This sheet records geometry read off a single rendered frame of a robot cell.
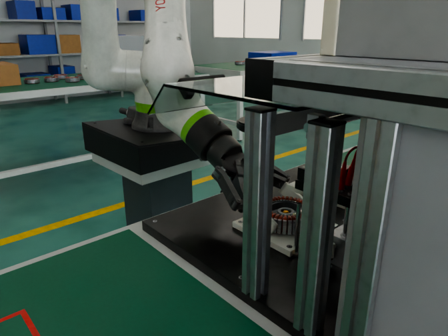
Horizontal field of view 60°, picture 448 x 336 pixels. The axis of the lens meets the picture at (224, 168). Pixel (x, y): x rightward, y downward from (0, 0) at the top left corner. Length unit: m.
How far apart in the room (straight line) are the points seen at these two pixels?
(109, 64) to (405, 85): 1.00
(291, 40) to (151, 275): 6.27
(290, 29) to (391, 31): 6.34
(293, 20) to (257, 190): 6.32
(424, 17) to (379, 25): 0.05
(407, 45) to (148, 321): 0.49
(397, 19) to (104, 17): 0.86
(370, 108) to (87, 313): 0.48
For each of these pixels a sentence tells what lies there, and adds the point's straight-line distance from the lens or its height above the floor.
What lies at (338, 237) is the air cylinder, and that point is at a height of 0.82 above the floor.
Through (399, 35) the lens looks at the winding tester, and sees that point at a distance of 0.49.
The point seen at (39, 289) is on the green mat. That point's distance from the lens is 0.72.
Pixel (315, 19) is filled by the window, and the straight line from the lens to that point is 6.53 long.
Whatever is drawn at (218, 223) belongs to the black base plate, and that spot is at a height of 0.77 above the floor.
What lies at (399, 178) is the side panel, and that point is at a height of 1.02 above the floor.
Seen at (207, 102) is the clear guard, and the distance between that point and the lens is 0.76.
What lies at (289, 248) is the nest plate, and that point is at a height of 0.78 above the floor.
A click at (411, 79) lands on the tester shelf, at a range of 0.36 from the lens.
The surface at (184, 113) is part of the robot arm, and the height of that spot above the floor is 0.98.
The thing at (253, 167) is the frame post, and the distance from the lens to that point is 0.52.
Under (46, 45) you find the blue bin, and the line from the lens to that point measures 6.82.
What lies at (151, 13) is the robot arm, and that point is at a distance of 0.87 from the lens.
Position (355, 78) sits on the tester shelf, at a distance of 0.39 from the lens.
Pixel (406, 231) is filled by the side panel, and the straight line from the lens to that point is 0.41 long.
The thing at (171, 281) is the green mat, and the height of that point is 0.75.
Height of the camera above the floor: 1.15
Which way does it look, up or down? 20 degrees down
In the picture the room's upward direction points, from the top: straight up
